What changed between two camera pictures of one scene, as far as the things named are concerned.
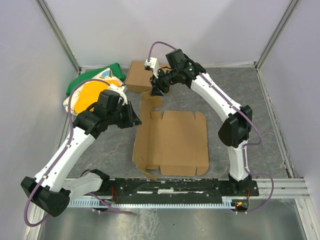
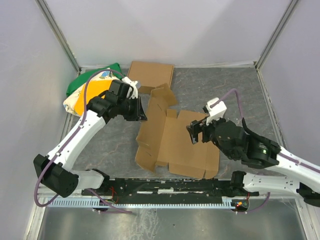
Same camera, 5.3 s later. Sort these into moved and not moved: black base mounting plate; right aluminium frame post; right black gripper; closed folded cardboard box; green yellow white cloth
Moved: right black gripper
Not moved: right aluminium frame post; black base mounting plate; closed folded cardboard box; green yellow white cloth
